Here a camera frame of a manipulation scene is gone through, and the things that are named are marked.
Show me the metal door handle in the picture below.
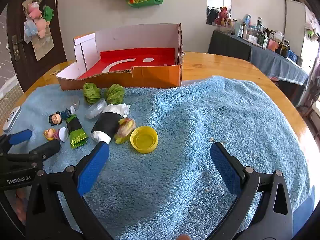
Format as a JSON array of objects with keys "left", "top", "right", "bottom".
[{"left": 11, "top": 34, "right": 22, "bottom": 61}]

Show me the blond pink figurine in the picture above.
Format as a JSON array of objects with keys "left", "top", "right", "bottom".
[{"left": 44, "top": 127, "right": 68, "bottom": 143}]

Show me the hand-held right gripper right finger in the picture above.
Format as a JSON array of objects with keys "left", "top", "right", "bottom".
[{"left": 210, "top": 142, "right": 294, "bottom": 240}]

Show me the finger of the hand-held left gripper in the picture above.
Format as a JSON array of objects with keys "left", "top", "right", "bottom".
[
  {"left": 5, "top": 139, "right": 61, "bottom": 167},
  {"left": 0, "top": 129, "right": 33, "bottom": 155}
]

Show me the black-wrapped green foil packet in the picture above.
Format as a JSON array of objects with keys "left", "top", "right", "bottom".
[{"left": 65, "top": 114, "right": 88, "bottom": 150}]

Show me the white electronic device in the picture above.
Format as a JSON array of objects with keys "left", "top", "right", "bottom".
[{"left": 2, "top": 106, "right": 22, "bottom": 133}]

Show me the green plush toy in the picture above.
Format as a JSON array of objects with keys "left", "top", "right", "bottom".
[{"left": 42, "top": 5, "right": 55, "bottom": 22}]

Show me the row of bottles and jars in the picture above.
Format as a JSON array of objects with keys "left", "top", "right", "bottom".
[{"left": 225, "top": 15, "right": 304, "bottom": 63}]

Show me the yellow bottle cap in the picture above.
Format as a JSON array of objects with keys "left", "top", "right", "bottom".
[{"left": 130, "top": 126, "right": 158, "bottom": 153}]

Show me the side table with dark cloth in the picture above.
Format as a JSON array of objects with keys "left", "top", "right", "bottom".
[{"left": 207, "top": 29, "right": 310, "bottom": 105}]

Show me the small clear plastic dome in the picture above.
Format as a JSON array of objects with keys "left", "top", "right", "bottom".
[{"left": 69, "top": 95, "right": 80, "bottom": 111}]

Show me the light blue towel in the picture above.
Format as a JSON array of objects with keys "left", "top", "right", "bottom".
[{"left": 5, "top": 76, "right": 313, "bottom": 240}]

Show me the clear round plastic lid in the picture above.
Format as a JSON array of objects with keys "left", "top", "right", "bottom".
[{"left": 85, "top": 98, "right": 107, "bottom": 119}]

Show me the green and white hanging plush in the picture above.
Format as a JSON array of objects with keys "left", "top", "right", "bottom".
[{"left": 304, "top": 21, "right": 320, "bottom": 40}]

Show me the wall mirror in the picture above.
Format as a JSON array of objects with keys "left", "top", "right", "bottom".
[{"left": 206, "top": 0, "right": 233, "bottom": 27}]

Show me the orange cardboard box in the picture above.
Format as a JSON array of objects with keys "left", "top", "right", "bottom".
[{"left": 56, "top": 23, "right": 185, "bottom": 90}]

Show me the green yarn ball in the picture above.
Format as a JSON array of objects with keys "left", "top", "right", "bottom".
[
  {"left": 82, "top": 82, "right": 102, "bottom": 104},
  {"left": 104, "top": 84, "right": 125, "bottom": 105}
]

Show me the white refrigerator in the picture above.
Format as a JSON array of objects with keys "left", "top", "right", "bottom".
[{"left": 285, "top": 0, "right": 307, "bottom": 43}]

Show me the pink and yellow crinkled wrapper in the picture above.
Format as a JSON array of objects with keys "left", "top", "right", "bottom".
[{"left": 114, "top": 117, "right": 137, "bottom": 145}]

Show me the black-wrapped white tissue roll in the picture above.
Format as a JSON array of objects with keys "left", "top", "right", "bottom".
[{"left": 90, "top": 103, "right": 131, "bottom": 145}]

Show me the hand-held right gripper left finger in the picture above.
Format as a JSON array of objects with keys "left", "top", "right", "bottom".
[{"left": 25, "top": 141, "right": 113, "bottom": 240}]

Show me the pink rabbit plush toy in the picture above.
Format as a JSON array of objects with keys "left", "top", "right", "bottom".
[{"left": 215, "top": 6, "right": 232, "bottom": 27}]

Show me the black-haired blue figurine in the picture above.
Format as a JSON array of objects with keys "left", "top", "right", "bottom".
[{"left": 49, "top": 106, "right": 77, "bottom": 127}]

